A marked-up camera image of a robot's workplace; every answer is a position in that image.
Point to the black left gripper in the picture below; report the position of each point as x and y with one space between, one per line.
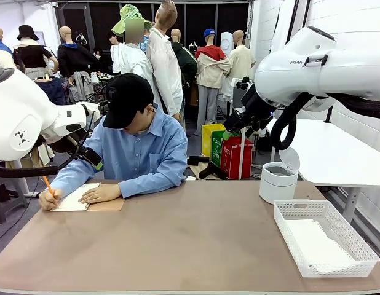
67 144

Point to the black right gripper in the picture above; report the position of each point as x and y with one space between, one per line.
256 107

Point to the spiral notebook brown cover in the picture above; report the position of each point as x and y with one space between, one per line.
73 201

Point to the orange pencil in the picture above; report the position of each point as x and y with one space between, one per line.
48 183

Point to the person's left forearm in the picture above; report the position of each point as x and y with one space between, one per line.
150 182

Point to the person's right forearm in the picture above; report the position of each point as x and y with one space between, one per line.
68 176

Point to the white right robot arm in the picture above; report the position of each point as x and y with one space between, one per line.
300 77

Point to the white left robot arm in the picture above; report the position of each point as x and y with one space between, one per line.
21 116

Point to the person's left hand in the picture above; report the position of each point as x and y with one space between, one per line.
102 193

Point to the person's right hand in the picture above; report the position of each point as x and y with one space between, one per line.
50 200

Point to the small white table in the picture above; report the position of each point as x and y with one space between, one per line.
243 153

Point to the red recycling bag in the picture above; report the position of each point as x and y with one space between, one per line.
236 159

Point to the green recycling bag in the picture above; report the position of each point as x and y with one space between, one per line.
217 147

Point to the grey cabinet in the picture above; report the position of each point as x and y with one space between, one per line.
237 98

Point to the yellow recycling bag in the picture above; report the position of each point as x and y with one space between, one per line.
207 141

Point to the person in blue shirt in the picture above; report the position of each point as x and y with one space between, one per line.
137 153

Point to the black floor stand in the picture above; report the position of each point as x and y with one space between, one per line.
211 170

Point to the white round trash bin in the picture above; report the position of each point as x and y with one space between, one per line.
277 187

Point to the mannequin with blue cap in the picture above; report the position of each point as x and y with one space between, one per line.
210 70

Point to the mannequin in cream shirt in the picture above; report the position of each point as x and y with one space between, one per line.
242 61

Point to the mannequin legs in jeans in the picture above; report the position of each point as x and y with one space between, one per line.
53 90

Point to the mannequin in dark green jacket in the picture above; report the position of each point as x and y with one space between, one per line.
187 61

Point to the white side table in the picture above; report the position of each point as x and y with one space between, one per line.
331 153

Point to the grey plastic stool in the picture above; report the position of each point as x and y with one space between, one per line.
5 199

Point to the tall mannequin white shirt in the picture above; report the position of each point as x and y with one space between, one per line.
165 67

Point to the mannequin in black hoodie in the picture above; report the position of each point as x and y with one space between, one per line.
71 58

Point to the background person white shirt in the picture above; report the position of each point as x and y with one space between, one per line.
116 58

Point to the mannequin with green hat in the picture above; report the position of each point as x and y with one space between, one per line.
134 61

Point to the mannequin with black hat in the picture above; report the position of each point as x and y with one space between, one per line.
30 55

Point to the white paper stack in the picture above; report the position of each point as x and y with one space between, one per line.
319 242

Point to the white perforated plastic basket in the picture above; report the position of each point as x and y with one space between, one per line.
300 255

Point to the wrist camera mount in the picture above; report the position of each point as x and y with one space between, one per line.
243 83

